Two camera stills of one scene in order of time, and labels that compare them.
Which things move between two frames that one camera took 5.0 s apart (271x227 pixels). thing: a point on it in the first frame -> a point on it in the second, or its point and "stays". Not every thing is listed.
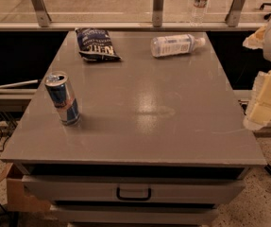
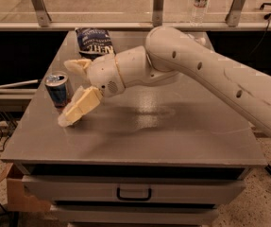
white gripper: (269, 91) -> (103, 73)
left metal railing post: (40, 6) stays
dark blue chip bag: (95, 44) stays
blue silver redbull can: (59, 89) stays
